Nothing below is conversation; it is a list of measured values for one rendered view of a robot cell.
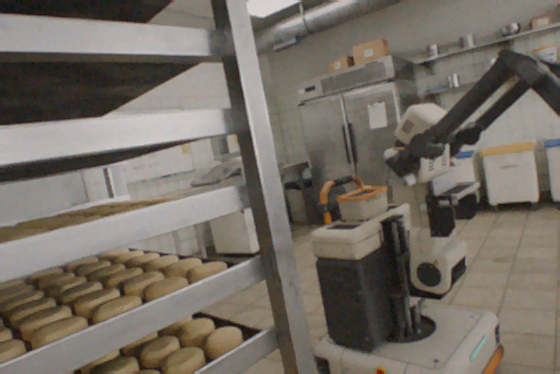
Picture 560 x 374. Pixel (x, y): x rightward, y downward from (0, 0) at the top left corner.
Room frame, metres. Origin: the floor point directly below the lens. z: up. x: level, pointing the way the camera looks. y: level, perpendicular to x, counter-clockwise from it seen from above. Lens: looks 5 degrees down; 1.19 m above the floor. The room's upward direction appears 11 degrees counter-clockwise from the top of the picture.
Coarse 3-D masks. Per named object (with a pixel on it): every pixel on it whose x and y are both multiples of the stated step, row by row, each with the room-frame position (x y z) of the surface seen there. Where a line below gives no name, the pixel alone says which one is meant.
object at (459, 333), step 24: (432, 312) 1.82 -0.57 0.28; (456, 312) 1.77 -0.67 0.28; (480, 312) 1.73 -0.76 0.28; (408, 336) 1.66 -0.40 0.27; (432, 336) 1.61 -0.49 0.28; (456, 336) 1.57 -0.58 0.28; (480, 336) 1.56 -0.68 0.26; (336, 360) 1.63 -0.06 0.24; (360, 360) 1.56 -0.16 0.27; (384, 360) 1.50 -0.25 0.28; (408, 360) 1.46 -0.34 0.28; (432, 360) 1.43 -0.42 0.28; (456, 360) 1.41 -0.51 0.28; (480, 360) 1.50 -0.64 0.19
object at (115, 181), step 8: (104, 168) 0.78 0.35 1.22; (112, 168) 0.78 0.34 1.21; (120, 168) 0.79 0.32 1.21; (104, 176) 0.79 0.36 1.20; (112, 176) 0.78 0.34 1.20; (120, 176) 0.79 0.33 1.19; (112, 184) 0.77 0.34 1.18; (120, 184) 0.79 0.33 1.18; (112, 192) 0.77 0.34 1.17; (120, 192) 0.78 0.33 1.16
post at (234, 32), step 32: (224, 0) 0.45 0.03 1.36; (224, 32) 0.46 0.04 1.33; (224, 64) 0.47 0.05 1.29; (256, 64) 0.47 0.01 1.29; (256, 96) 0.46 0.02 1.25; (256, 128) 0.45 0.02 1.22; (256, 160) 0.45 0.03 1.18; (256, 192) 0.46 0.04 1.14; (256, 224) 0.47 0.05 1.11; (288, 224) 0.47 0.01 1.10; (288, 256) 0.46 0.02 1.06; (288, 288) 0.45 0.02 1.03; (288, 320) 0.45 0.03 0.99; (288, 352) 0.46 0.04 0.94
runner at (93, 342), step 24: (240, 264) 0.45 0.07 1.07; (192, 288) 0.40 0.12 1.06; (216, 288) 0.42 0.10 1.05; (240, 288) 0.44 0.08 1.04; (144, 312) 0.36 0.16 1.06; (168, 312) 0.38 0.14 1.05; (192, 312) 0.40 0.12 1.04; (72, 336) 0.32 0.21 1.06; (96, 336) 0.33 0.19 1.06; (120, 336) 0.35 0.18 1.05; (144, 336) 0.36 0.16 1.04; (24, 360) 0.29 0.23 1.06; (48, 360) 0.30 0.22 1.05; (72, 360) 0.32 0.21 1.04
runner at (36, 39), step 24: (0, 24) 0.32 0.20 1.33; (24, 24) 0.33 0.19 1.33; (48, 24) 0.35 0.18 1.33; (72, 24) 0.36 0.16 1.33; (96, 24) 0.38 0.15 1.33; (120, 24) 0.39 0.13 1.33; (144, 24) 0.41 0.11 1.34; (0, 48) 0.32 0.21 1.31; (24, 48) 0.33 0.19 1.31; (48, 48) 0.34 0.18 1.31; (72, 48) 0.36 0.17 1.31; (96, 48) 0.37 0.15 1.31; (120, 48) 0.39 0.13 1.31; (144, 48) 0.41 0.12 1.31; (168, 48) 0.42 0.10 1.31; (192, 48) 0.44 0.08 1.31; (216, 48) 0.47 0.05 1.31
